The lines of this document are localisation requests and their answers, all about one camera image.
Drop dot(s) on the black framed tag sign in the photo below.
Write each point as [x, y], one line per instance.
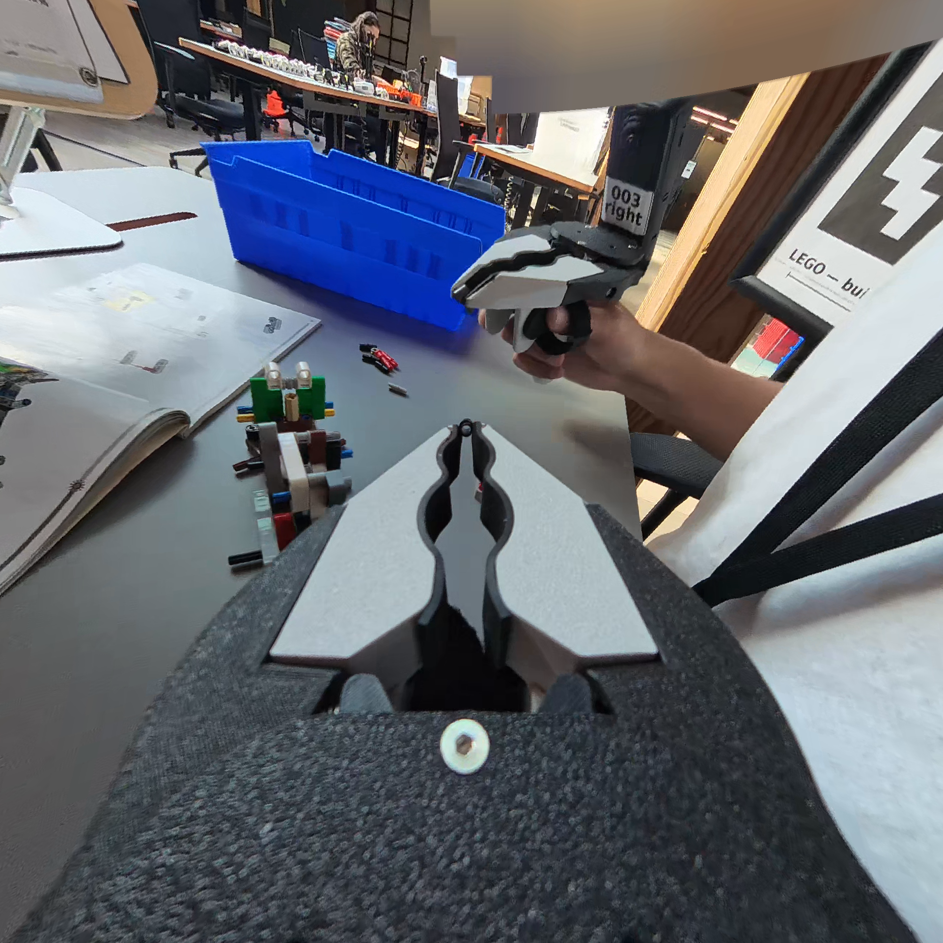
[847, 184]

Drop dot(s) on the row of white devices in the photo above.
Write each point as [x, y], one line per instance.
[280, 60]

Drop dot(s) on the person's right hand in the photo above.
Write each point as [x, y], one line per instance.
[604, 353]

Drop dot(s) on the blue plastic bin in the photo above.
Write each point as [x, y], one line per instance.
[331, 221]

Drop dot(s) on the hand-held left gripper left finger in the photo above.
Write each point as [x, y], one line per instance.
[368, 574]

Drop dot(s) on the black office chair armrest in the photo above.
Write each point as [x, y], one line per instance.
[670, 460]

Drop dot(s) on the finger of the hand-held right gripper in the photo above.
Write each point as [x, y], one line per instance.
[508, 254]
[538, 280]

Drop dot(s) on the black office chair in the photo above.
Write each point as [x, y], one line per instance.
[449, 132]
[191, 103]

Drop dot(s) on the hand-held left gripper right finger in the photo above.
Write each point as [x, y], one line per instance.
[560, 589]

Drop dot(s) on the open instruction booklet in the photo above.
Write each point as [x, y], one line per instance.
[110, 331]

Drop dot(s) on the thick wooden post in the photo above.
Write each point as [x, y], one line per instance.
[737, 206]

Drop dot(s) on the person's right forearm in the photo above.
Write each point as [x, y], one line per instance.
[700, 398]

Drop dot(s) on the long wooden work table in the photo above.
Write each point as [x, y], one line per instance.
[295, 79]

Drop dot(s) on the white storage box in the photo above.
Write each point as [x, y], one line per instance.
[567, 140]

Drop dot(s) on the curved wooden panel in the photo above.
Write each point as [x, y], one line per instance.
[132, 81]

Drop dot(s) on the partly built lego model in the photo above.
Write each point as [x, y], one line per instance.
[295, 457]

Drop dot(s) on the black lego axle pin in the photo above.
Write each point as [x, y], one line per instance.
[244, 558]

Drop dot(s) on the wooden side table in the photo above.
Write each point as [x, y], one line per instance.
[538, 173]

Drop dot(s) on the red black lego connector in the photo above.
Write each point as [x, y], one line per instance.
[381, 360]

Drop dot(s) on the red plastic crate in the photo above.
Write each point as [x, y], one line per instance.
[777, 342]

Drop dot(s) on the white lamp base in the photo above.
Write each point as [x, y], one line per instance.
[51, 221]

